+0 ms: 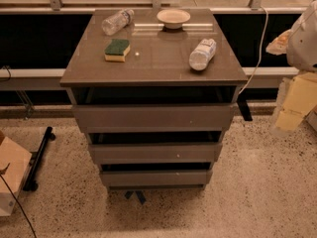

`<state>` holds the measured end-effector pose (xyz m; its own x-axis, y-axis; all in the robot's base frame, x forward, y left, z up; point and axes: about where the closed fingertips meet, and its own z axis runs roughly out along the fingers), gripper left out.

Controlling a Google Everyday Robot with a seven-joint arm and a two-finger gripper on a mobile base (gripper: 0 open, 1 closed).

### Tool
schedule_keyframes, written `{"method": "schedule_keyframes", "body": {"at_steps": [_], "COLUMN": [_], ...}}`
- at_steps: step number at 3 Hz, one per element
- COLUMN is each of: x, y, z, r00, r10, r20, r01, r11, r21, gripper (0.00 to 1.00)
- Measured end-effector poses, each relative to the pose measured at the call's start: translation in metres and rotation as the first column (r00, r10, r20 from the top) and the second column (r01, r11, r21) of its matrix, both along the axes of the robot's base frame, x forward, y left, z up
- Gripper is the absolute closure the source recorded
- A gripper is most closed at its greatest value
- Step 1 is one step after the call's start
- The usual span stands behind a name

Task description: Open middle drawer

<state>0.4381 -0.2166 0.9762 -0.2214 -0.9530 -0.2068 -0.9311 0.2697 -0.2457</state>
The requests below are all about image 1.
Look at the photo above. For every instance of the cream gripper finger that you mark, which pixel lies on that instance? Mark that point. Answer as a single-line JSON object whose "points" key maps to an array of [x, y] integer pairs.
{"points": [[279, 45], [296, 98]]}

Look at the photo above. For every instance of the grey drawer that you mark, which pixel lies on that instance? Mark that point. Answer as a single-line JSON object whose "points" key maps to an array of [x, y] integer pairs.
{"points": [[155, 178], [155, 154], [152, 118]]}

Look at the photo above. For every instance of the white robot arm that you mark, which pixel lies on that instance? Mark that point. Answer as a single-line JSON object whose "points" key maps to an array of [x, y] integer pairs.
{"points": [[302, 43]]}

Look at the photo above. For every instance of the grey top drawer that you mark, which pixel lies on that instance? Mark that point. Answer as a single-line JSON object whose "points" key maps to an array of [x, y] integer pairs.
{"points": [[152, 118]]}

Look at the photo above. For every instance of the grey drawer cabinet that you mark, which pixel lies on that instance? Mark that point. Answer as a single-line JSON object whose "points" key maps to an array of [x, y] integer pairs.
{"points": [[156, 71]]}

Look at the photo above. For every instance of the grey bottom drawer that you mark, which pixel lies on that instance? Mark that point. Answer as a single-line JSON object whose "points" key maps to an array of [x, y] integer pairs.
{"points": [[155, 178]]}

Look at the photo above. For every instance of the white labelled plastic bottle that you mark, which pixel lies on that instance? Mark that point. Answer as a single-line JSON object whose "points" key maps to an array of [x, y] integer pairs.
{"points": [[202, 54]]}

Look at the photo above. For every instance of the white ceramic bowl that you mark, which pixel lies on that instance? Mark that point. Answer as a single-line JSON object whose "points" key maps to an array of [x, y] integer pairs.
{"points": [[173, 18]]}

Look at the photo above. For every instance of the clear plastic bottle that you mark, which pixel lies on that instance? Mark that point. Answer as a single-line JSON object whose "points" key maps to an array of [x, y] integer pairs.
{"points": [[117, 22]]}

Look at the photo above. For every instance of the green yellow sponge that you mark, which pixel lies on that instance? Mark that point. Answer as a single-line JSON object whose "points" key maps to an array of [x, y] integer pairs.
{"points": [[117, 50]]}

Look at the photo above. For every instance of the cardboard box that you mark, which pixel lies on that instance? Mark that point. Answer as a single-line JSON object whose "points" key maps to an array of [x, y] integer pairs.
{"points": [[14, 167]]}

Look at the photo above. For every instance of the black cabinet foot bracket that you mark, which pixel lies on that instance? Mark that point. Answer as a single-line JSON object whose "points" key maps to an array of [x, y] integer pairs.
{"points": [[140, 196]]}

